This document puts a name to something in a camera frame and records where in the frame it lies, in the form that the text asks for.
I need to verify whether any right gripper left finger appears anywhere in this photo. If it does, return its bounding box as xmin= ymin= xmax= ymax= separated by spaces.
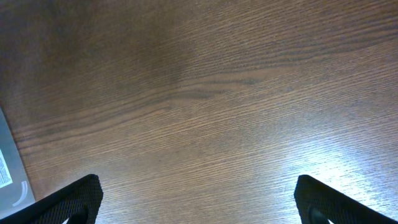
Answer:
xmin=1 ymin=174 xmax=103 ymax=224

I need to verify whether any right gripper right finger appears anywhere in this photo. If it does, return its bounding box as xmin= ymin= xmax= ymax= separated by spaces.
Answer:
xmin=294 ymin=175 xmax=397 ymax=224

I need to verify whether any clear plastic container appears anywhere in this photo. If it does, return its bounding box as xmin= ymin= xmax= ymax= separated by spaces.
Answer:
xmin=0 ymin=111 xmax=35 ymax=219

